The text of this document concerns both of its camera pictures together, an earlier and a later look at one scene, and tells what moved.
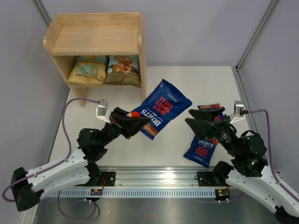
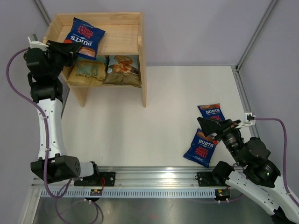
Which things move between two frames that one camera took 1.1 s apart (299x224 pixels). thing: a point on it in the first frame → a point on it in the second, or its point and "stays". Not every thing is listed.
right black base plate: [209, 178] stays
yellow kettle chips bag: [89, 70] stays
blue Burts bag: [164, 105] → [81, 32]
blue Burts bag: [218, 117] stays
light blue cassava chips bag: [123, 70] stays
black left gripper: [127, 126] → [72, 48]
